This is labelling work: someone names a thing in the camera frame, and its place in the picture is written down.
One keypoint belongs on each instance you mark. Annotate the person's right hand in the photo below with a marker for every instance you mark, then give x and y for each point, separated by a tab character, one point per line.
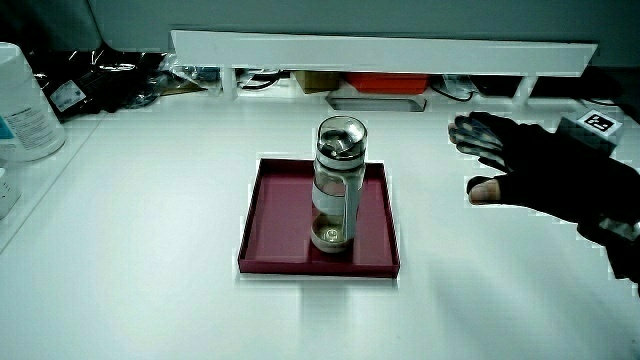
550	175

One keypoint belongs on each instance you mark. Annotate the orange box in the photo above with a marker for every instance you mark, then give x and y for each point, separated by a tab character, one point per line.
387	82

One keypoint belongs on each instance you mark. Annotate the clear plastic bag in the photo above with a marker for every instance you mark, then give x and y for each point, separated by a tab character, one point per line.
187	75

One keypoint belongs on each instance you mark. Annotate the maroon square tray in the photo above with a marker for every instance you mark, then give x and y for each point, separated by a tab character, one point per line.
280	225

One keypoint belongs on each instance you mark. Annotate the flat grey tray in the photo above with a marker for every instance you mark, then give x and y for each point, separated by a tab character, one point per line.
375	103

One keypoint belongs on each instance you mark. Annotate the brown cardboard box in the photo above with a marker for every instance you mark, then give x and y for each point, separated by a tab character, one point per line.
316	80

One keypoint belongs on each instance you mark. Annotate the black plastic bag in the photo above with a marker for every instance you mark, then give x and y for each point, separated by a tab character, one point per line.
95	80

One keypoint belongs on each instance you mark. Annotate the large white labelled tub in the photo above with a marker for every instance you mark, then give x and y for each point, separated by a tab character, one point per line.
22	110

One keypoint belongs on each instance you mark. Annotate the person's right forearm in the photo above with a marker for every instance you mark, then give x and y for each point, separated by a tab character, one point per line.
625	255

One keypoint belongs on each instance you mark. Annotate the white shelf riser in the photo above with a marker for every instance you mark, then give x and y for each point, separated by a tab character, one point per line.
380	52

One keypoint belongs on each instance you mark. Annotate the small white container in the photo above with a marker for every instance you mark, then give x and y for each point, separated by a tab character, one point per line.
6	192

